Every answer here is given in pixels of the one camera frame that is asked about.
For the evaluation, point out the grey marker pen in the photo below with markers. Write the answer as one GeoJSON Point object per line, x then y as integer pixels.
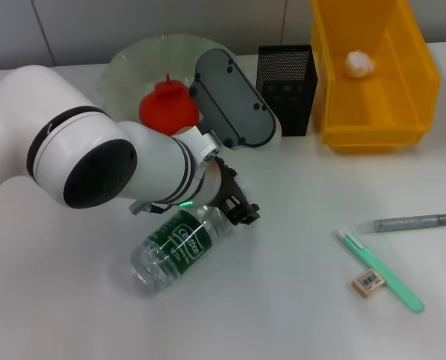
{"type": "Point", "coordinates": [407, 223]}

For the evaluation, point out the red pumpkin toy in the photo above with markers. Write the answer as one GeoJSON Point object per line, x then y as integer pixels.
{"type": "Point", "coordinates": [166, 108]}

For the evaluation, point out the beige eraser with barcode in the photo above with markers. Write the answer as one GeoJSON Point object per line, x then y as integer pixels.
{"type": "Point", "coordinates": [367, 285]}

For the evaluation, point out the mint green pen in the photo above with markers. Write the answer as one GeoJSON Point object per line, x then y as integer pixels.
{"type": "Point", "coordinates": [380, 268]}

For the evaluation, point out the white paper ball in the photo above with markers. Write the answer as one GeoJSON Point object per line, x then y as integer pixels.
{"type": "Point", "coordinates": [358, 64]}

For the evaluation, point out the clear green-label water bottle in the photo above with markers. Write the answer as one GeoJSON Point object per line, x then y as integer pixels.
{"type": "Point", "coordinates": [174, 247]}

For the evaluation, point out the yellow plastic bin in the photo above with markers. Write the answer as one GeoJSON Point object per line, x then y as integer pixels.
{"type": "Point", "coordinates": [377, 105]}

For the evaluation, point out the black mesh pen holder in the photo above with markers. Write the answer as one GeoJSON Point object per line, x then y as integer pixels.
{"type": "Point", "coordinates": [287, 105]}

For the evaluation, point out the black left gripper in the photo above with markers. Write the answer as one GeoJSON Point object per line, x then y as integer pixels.
{"type": "Point", "coordinates": [232, 185]}

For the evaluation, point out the green wavy glass fruit bowl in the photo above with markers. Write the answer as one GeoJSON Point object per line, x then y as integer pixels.
{"type": "Point", "coordinates": [151, 60]}

